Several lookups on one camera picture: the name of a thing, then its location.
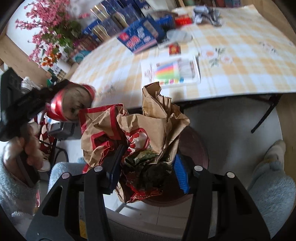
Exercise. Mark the translucent round lid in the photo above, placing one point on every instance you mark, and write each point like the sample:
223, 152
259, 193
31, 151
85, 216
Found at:
178, 36

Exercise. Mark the striped tin flower box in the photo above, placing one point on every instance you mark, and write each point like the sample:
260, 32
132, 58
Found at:
83, 47

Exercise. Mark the red cigarette pack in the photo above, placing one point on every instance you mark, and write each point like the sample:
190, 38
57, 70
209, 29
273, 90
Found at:
182, 20

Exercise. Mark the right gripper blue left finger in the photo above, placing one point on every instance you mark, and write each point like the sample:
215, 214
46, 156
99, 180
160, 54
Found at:
112, 169

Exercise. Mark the plaid yellow tablecloth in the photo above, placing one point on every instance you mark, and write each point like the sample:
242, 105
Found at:
246, 55

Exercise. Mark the gold blue gift box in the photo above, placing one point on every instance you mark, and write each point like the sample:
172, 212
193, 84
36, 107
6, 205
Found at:
123, 16

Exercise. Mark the blue coffee box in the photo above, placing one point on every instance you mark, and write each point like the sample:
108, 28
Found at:
146, 33

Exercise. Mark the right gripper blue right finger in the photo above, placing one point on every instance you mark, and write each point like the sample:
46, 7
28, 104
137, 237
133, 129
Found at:
182, 173

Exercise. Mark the dark red trash bin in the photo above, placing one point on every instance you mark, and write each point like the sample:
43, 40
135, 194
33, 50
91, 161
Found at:
191, 152

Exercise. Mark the white grey paper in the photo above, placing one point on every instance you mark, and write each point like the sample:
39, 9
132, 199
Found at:
202, 14

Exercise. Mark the pink cherry blossom bouquet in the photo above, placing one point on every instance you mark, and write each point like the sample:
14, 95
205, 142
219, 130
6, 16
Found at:
57, 29

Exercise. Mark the brown paper bag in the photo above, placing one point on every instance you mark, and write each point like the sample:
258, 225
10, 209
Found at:
151, 137

